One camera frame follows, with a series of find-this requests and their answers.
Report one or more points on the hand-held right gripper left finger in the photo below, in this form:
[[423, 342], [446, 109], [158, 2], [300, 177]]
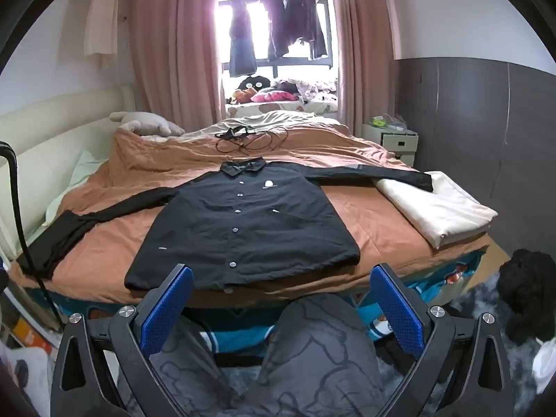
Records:
[[167, 308]]

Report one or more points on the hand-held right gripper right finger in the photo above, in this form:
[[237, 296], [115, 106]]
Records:
[[397, 308]]

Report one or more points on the black button jacket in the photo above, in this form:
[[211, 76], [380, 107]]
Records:
[[243, 226]]

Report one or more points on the pile of toys and clothes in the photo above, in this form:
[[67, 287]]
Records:
[[282, 106]]

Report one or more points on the pile of loose clothes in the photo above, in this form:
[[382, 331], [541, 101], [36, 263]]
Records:
[[304, 89]]

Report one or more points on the person's left leg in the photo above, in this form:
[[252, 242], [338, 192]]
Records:
[[191, 378]]

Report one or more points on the person's leg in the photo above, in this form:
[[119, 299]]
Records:
[[191, 378], [321, 339]]

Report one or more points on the grey fluffy rug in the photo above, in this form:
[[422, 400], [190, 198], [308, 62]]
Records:
[[478, 304]]

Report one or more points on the person's right leg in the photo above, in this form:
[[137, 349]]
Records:
[[321, 339]]

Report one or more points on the orange blanket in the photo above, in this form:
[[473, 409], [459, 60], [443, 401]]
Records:
[[347, 217]]

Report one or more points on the cream folded cloth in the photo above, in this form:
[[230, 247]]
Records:
[[443, 213]]

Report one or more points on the black folded garment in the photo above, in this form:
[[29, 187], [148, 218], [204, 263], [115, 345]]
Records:
[[56, 243]]

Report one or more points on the black fluffy object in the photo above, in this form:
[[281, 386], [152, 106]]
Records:
[[527, 291]]

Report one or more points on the light green pillow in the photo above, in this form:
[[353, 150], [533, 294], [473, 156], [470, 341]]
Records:
[[87, 165]]

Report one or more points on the white nightstand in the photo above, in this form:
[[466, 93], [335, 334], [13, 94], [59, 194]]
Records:
[[399, 141]]

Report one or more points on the beige plush toy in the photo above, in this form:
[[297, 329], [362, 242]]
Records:
[[147, 121]]

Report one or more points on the green item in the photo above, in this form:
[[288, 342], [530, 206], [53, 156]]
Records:
[[378, 120]]

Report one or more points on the cream bed headboard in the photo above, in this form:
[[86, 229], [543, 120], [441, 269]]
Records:
[[43, 139]]

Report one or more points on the beige bed sheet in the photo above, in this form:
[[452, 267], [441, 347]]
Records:
[[269, 119]]

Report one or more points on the orange plush toy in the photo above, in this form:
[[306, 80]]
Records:
[[243, 94]]

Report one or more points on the pink cushion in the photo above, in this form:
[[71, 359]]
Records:
[[271, 96]]

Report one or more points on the black round plush toy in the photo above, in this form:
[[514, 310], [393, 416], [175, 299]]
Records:
[[253, 83]]

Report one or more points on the pink curtain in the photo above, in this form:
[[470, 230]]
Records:
[[173, 43], [360, 52]]

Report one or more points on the window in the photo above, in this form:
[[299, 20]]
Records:
[[299, 63]]

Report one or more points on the dark hanging garment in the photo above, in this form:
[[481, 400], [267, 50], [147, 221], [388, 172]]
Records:
[[241, 39], [278, 26], [304, 21]]

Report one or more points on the cream hanging cloth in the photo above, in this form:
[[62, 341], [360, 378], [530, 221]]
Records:
[[102, 21]]

